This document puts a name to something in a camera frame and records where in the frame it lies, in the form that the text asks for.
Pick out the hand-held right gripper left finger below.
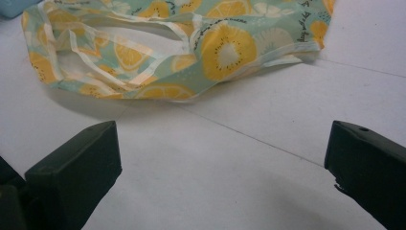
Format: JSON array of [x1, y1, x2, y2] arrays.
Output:
[[24, 120, 123, 230]]

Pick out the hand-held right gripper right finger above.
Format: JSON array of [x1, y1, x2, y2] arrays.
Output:
[[324, 120, 406, 230]]

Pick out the light blue plastic basket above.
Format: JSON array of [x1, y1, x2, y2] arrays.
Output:
[[0, 0, 42, 19]]

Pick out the citrus print tote bag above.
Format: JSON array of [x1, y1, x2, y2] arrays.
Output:
[[20, 0, 336, 103]]

